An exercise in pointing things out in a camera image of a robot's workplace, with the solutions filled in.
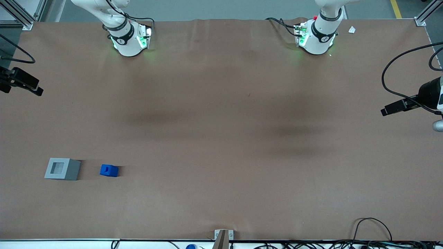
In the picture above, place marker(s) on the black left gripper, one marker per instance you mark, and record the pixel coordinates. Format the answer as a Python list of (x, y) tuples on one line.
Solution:
[(427, 93)]

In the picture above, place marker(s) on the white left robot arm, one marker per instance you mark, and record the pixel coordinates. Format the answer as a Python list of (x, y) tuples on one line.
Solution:
[(316, 43)]

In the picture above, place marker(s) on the white paper scrap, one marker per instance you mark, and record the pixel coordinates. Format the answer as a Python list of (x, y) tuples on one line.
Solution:
[(352, 29)]

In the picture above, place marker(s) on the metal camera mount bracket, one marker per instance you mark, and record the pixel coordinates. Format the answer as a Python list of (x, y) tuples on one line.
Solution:
[(223, 238)]

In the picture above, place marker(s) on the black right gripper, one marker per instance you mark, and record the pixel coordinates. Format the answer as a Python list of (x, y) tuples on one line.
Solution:
[(7, 79)]

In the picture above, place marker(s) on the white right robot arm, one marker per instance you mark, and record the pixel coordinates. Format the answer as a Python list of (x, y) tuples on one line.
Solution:
[(128, 45)]

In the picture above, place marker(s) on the blue plastic part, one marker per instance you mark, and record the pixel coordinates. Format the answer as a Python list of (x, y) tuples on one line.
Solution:
[(109, 171)]

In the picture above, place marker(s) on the gray square base block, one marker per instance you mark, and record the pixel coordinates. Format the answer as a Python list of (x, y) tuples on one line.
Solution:
[(71, 170)]

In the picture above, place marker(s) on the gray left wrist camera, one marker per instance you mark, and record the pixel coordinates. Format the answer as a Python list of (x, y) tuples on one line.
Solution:
[(438, 125)]

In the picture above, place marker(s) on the brown table cover mat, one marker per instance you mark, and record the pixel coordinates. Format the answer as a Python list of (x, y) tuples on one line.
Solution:
[(221, 138)]

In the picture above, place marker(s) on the aluminium frame profile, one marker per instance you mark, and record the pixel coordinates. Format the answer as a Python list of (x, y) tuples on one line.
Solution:
[(20, 15), (426, 15)]

